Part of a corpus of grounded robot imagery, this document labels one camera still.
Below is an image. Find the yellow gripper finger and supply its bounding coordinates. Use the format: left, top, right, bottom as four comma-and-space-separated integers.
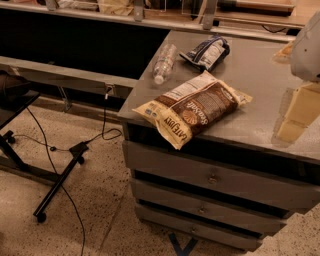
277, 82, 320, 143

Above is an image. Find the brown chip bag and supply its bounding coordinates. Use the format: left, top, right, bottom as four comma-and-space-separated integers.
134, 71, 252, 150

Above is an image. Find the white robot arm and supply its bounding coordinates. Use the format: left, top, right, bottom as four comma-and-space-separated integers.
273, 11, 320, 143

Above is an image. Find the blue white snack bag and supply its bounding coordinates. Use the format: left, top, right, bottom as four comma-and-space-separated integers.
179, 35, 230, 72

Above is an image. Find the grey drawer cabinet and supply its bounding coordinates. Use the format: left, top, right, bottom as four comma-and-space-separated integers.
117, 30, 320, 252

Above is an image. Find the bottom grey drawer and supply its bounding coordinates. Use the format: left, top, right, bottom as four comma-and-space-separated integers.
135, 204, 262, 251

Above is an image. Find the grey drawer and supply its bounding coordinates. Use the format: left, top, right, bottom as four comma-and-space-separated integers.
129, 178, 288, 234
123, 141, 320, 211
135, 204, 262, 251

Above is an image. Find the clear plastic water bottle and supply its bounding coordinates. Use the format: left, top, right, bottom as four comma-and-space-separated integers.
153, 44, 177, 85

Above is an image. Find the middle grey drawer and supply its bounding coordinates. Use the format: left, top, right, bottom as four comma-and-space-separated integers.
129, 178, 288, 234

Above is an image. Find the top grey drawer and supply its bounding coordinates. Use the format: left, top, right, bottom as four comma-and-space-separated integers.
123, 141, 320, 211

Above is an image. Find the black rolling stand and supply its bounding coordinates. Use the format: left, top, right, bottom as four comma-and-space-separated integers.
0, 71, 90, 224

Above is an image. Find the grey wall shelf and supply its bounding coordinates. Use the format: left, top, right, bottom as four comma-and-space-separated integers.
0, 56, 137, 98

